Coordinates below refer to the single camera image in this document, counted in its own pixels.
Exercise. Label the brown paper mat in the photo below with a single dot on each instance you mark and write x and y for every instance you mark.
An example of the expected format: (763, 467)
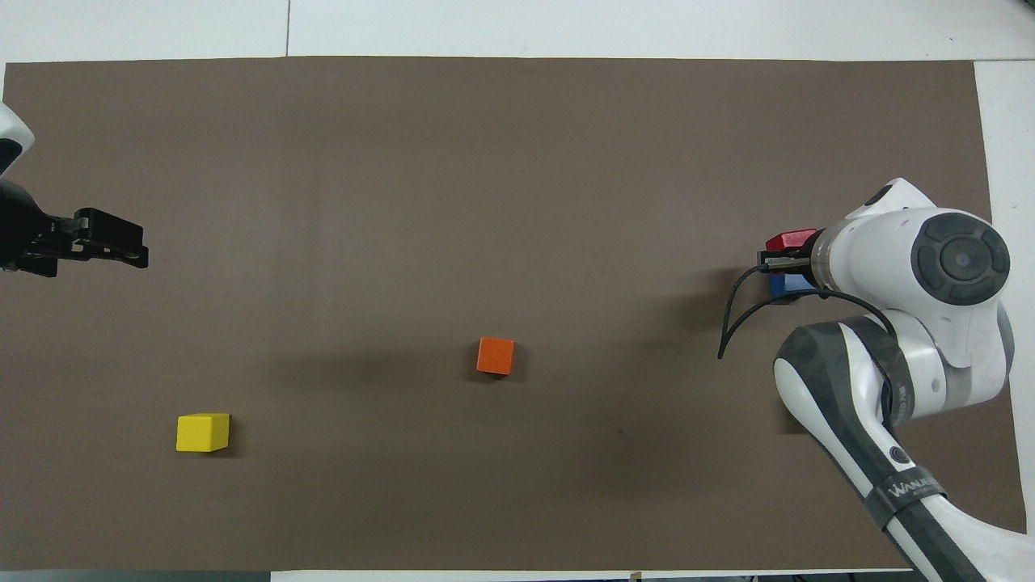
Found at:
(485, 162)

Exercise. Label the orange wooden block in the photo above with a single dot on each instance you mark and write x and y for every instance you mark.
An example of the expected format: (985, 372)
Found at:
(495, 356)

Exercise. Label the blue wooden block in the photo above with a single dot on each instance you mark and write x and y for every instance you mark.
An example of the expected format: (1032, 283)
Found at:
(788, 284)

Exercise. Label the red wooden block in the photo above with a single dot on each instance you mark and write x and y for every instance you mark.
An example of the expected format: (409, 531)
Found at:
(791, 241)

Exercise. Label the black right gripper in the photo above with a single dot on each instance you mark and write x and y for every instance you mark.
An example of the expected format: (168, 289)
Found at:
(16, 226)

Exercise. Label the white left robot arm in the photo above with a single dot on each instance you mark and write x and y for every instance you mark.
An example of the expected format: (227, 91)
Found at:
(10, 125)

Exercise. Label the yellow wooden block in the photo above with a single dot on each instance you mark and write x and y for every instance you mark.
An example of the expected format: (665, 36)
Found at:
(202, 432)

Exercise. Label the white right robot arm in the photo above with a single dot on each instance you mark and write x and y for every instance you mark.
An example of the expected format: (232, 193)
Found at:
(930, 275)

